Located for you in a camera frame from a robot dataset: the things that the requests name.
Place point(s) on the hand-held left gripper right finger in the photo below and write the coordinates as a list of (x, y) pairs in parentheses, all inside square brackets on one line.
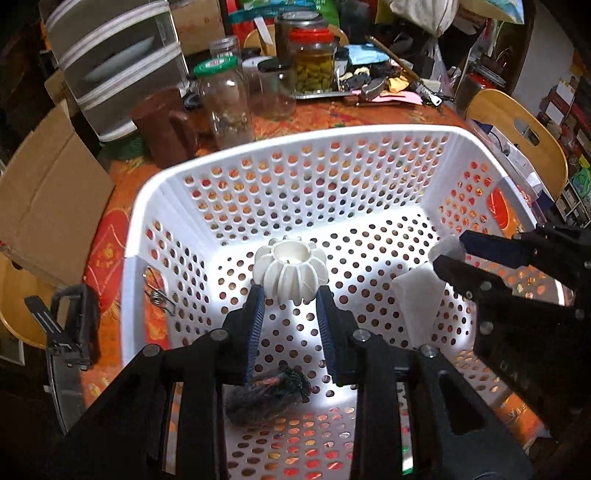
[(325, 330)]

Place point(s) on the brown mug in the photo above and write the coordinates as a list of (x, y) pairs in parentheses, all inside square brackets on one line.
[(161, 129)]

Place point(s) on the small white foam cylinder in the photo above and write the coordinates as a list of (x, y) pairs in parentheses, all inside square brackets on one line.
[(445, 250)]

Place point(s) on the white ribbed soft ball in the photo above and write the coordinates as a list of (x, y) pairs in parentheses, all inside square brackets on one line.
[(290, 270)]

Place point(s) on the clear plastic bag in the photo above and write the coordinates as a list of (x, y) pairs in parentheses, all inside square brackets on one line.
[(515, 154)]

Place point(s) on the orange printed tablecloth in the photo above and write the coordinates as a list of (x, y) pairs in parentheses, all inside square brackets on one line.
[(323, 119)]

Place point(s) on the small clear glass jar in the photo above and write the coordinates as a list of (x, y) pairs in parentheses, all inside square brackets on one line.
[(225, 47)]

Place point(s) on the metal tray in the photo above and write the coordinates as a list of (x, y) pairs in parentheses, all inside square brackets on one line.
[(323, 94)]

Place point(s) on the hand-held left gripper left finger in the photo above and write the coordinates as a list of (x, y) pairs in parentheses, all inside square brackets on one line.
[(255, 323)]

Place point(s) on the white cloth piece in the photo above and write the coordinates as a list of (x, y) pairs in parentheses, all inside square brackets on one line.
[(418, 304)]

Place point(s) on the blue packet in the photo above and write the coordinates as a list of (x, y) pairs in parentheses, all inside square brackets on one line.
[(365, 53)]

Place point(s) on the large dark-lidded glass jar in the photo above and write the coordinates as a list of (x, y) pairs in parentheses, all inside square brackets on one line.
[(295, 32)]

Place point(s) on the pink paper sheet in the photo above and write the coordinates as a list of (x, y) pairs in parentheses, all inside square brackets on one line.
[(402, 98)]

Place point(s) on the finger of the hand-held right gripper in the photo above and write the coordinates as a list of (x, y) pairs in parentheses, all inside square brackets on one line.
[(489, 249), (466, 279)]

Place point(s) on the black-lidded glass jar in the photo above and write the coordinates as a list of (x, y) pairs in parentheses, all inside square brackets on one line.
[(276, 90)]

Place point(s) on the grey striped storage case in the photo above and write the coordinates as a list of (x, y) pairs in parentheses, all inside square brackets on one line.
[(115, 60)]

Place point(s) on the plain wooden chair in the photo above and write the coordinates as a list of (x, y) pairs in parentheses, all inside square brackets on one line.
[(18, 304)]

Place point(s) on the green knitted coaster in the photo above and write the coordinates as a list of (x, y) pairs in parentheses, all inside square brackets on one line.
[(128, 148)]

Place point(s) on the brown cardboard box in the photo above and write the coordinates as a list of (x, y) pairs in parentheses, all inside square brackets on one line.
[(48, 198)]

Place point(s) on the red-lidded pickle jar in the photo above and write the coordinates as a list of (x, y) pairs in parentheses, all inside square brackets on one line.
[(315, 64)]

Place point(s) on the black clamp tool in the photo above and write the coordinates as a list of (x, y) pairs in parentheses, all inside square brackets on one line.
[(69, 323)]

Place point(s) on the green-lidded glass jar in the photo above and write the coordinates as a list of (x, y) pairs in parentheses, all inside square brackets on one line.
[(226, 106)]

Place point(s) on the white perforated plastic basket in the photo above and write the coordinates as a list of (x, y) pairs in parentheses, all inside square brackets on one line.
[(295, 194)]

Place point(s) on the wooden stick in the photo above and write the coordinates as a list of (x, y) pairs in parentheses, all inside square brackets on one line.
[(392, 56)]

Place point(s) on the cluttered shelf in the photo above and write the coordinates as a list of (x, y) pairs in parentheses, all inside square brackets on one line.
[(570, 129)]

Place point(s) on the dark knitted pouch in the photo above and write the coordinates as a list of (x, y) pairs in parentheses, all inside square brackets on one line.
[(265, 392)]

